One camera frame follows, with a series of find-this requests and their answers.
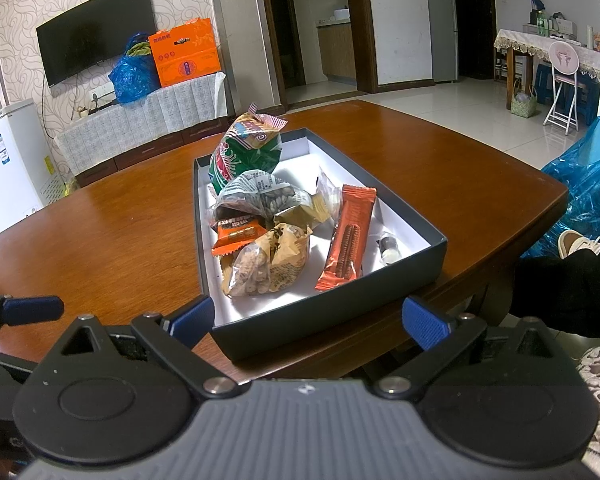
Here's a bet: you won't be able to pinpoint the clear sunflower seed packet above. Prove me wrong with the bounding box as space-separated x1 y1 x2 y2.
207 170 313 226

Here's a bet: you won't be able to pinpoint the small brown orange snack packet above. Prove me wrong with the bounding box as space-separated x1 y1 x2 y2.
211 215 267 259

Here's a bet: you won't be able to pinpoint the white lace cabinet cloth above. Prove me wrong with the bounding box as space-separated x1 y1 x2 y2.
55 72 228 173

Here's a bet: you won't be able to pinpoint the blue mesh plastic bag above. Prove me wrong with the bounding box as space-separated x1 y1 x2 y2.
108 32 162 106

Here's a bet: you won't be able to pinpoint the blue plastic stools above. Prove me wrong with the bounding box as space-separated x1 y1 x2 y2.
532 62 600 127

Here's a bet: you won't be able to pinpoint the person's beige shoe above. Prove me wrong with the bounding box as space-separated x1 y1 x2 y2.
557 230 600 259

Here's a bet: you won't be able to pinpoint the orange gift box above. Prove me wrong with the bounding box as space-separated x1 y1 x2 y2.
147 17 222 88

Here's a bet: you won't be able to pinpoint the silver refrigerator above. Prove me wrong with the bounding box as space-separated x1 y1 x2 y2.
425 0 459 84

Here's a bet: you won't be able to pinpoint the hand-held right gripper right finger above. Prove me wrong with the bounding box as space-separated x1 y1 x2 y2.
371 295 565 402

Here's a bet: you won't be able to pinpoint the tan peanut packet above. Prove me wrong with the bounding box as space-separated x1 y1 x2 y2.
221 224 312 297

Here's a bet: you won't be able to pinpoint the white chest freezer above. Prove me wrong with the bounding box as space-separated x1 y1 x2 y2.
0 99 67 245

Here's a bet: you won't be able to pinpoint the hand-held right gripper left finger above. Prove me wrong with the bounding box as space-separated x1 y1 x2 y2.
57 295 242 402

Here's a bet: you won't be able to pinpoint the black wall television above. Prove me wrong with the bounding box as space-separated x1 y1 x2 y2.
36 0 157 87

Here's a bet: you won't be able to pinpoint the person's black trouser leg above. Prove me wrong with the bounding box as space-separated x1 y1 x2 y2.
510 247 600 342

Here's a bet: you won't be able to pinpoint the olive yellow snack packet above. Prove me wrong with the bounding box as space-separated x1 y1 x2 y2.
272 192 334 229

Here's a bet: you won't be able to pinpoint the orange biscuit stick packet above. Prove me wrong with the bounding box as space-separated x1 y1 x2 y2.
314 184 378 292

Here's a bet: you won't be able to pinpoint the large blue plastic bag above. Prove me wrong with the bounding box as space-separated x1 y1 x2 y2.
532 116 600 261

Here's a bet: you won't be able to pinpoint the green shrimp chips bag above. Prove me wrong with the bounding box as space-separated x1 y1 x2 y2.
208 104 288 197

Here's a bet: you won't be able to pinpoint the green woven basket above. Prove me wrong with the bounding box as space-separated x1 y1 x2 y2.
510 80 539 119

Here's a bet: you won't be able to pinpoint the wooden kitchen counter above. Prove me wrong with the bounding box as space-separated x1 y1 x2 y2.
316 19 357 81

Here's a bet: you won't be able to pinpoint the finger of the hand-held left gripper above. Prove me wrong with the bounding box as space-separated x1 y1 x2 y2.
0 346 40 386
0 287 65 344

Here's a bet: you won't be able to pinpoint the small tube with black label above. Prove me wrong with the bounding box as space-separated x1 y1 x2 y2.
377 232 400 266

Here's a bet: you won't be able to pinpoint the dark grey cardboard box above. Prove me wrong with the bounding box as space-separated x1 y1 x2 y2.
193 128 448 363

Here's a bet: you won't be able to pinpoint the pink white folding chair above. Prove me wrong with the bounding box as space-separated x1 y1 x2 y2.
543 41 582 134

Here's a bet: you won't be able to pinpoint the clear pink print packet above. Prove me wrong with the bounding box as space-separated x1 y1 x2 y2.
316 170 344 224

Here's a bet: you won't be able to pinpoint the side table with lace cloth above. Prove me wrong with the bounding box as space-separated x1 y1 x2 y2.
494 27 600 111

